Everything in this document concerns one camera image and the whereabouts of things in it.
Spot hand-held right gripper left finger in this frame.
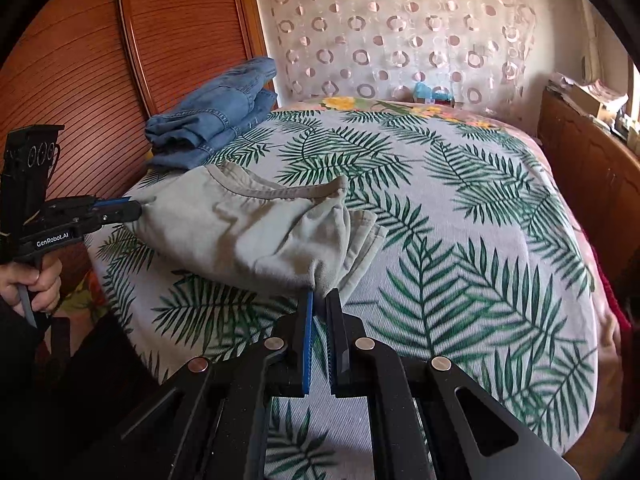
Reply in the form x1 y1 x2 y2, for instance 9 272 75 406
70 289 316 480

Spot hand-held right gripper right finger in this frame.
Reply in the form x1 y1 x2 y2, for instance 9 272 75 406
324 288 582 480

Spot grey-green pants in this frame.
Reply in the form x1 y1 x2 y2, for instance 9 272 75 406
131 162 390 302

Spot person's left hand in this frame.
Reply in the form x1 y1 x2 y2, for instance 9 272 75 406
0 259 64 315

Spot folded blue jeans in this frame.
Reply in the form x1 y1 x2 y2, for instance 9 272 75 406
145 56 279 171

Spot wooden wardrobe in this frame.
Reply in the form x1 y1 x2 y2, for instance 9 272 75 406
0 0 279 291

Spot leaf print blanket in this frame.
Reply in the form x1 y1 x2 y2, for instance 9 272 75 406
84 107 599 480

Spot person's dark clothing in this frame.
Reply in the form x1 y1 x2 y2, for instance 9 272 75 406
0 304 168 480

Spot floral blanket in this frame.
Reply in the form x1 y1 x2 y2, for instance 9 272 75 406
64 94 624 441

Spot blue plastic toy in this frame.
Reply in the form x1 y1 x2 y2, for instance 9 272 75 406
412 81 454 107

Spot red cloth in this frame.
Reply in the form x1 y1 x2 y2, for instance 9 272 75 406
597 259 632 377

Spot wooden cabinet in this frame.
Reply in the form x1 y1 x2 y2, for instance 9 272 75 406
537 87 640 243

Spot sheer circle pattern curtain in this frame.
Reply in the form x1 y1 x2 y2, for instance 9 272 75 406
252 0 539 109

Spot cardboard box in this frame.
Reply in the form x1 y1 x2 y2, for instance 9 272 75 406
570 84 604 117

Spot pile of papers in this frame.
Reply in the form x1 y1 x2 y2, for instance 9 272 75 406
549 72 629 107

